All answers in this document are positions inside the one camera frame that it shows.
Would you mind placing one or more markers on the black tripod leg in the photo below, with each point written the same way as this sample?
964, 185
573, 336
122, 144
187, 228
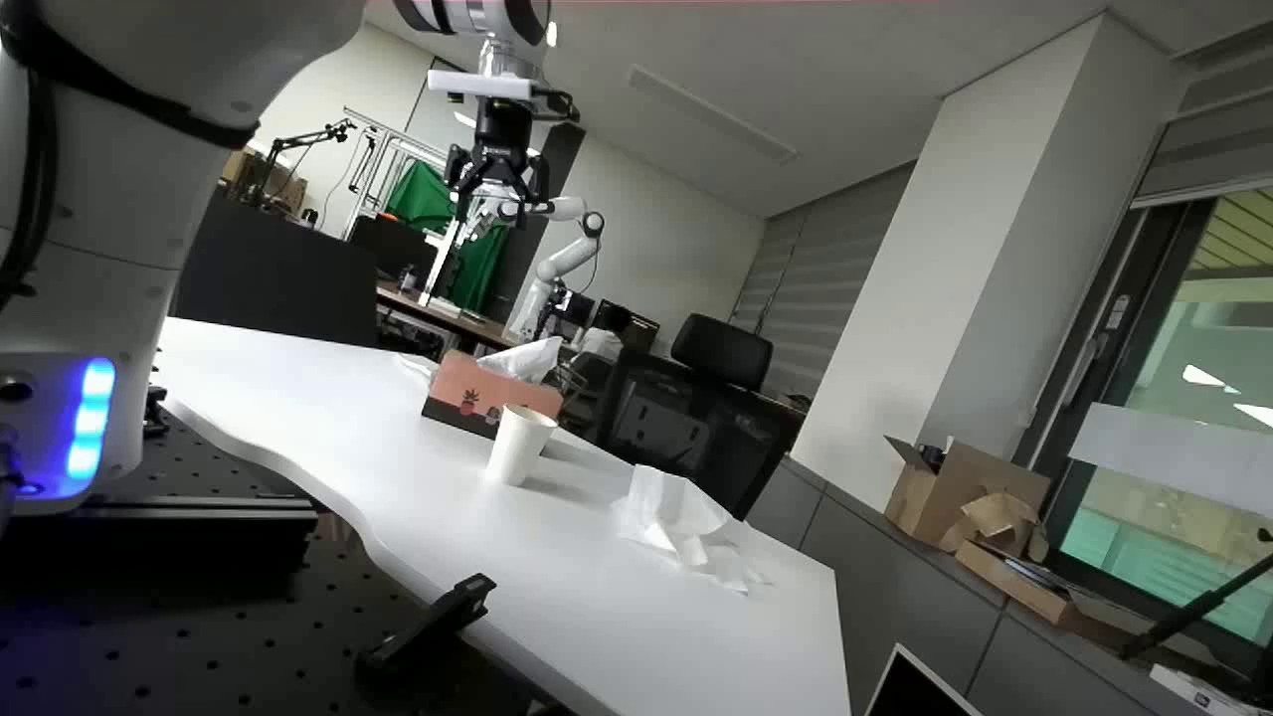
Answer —
1194, 604

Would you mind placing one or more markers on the white tissue sheet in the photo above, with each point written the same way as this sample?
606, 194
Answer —
525, 359

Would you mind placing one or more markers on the brown cardboard tissue box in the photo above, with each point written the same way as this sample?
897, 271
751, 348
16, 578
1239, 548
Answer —
487, 389

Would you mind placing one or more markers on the black table clamp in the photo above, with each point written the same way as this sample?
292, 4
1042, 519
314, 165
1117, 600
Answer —
427, 621

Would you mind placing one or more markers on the white paper sheet on window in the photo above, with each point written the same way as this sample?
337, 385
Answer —
1175, 458

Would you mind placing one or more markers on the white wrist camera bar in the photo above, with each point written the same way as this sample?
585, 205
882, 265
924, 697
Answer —
493, 84

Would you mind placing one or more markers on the white paper cup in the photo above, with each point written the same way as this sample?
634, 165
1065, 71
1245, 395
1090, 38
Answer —
517, 448

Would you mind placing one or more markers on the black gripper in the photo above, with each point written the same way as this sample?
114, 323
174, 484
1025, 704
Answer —
503, 126

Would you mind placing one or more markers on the grey low cabinet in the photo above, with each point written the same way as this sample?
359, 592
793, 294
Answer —
927, 621

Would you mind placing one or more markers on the laptop with white rim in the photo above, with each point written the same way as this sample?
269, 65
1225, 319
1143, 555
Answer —
915, 690

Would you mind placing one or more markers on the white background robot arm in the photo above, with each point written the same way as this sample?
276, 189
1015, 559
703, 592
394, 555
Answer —
562, 265

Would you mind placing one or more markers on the black office chair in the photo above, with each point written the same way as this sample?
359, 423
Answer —
691, 423
720, 351

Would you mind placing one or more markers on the flat cardboard piece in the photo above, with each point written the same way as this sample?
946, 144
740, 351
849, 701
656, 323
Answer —
1019, 582

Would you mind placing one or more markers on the open cardboard box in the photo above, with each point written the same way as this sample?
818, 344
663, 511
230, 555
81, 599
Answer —
964, 499

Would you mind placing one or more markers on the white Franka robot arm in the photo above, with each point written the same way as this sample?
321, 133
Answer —
125, 171

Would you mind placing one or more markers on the crumpled white tissue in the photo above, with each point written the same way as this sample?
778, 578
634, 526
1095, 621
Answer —
675, 521

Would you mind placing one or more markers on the black partition panel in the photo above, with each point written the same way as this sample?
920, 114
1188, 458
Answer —
272, 277

